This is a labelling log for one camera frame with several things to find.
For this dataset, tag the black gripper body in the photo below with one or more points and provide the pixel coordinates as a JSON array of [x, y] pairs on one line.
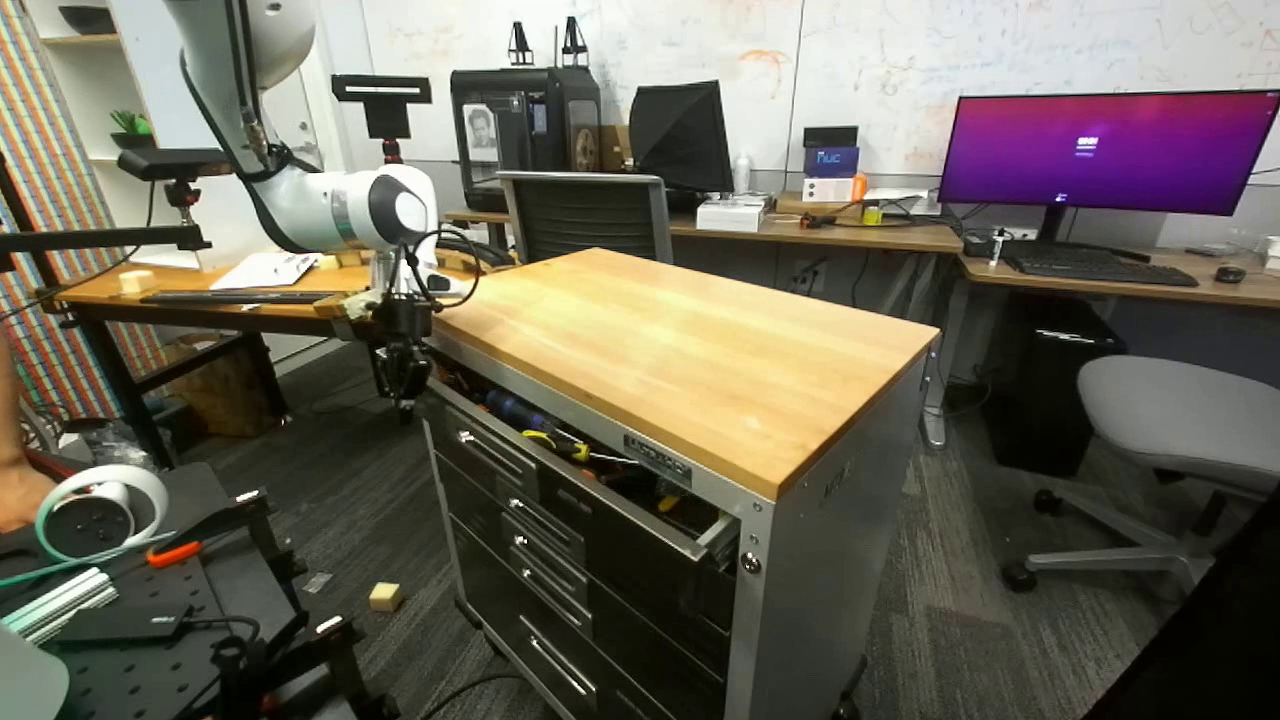
[[401, 348]]

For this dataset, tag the grey metal tool drawer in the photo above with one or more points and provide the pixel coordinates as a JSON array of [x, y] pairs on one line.
[[652, 461]]

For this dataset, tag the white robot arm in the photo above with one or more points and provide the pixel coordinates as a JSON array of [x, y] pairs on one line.
[[333, 206]]

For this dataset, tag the white paper sheet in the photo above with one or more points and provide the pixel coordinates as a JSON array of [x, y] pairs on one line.
[[260, 271]]

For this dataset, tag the small wooden block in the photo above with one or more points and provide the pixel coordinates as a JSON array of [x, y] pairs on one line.
[[384, 597]]

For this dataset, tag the black mesh office chair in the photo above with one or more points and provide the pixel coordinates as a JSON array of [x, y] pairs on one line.
[[587, 216]]

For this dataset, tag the wooden work table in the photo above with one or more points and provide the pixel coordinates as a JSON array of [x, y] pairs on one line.
[[175, 286]]

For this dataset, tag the black box-shaped machine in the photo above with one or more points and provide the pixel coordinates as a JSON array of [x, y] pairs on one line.
[[527, 135]]

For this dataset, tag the white tape roll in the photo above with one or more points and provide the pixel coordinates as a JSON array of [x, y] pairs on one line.
[[132, 487]]

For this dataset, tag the grey tool cabinet wooden top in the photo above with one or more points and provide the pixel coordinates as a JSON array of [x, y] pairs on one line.
[[695, 362]]

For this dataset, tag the small green plant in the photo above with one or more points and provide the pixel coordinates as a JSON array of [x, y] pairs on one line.
[[128, 129]]

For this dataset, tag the black angled screen hood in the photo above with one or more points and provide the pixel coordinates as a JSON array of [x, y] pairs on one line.
[[682, 135]]

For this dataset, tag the white cardboard box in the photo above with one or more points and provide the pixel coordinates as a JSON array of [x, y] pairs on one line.
[[728, 212]]

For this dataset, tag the white aluminium profile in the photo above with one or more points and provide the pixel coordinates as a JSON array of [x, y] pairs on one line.
[[60, 603]]

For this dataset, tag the blue white product box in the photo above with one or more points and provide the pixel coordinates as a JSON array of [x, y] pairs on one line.
[[829, 148]]

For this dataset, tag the small yellow ball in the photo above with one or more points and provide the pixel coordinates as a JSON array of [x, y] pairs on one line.
[[875, 212]]

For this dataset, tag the long wooden office desk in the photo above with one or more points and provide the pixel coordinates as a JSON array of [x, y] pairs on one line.
[[932, 240]]

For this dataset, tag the white power strip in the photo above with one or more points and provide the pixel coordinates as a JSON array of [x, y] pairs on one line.
[[1015, 233]]

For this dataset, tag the black bin under desk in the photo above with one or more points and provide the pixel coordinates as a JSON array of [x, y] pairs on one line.
[[1053, 403]]

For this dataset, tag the black keyboard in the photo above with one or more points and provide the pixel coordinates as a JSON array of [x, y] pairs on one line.
[[1100, 265]]

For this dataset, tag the monitor with purple screen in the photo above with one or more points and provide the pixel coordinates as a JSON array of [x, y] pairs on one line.
[[1105, 155]]

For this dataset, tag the grey upholstered office chair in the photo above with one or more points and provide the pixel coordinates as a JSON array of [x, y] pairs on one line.
[[1183, 423]]

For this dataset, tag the black computer mouse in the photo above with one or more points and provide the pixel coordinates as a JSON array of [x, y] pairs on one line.
[[1231, 272]]

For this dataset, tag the black bar camera on stand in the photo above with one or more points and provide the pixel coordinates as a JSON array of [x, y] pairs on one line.
[[383, 90]]

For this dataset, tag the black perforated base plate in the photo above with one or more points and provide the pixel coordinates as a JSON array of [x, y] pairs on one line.
[[145, 652]]

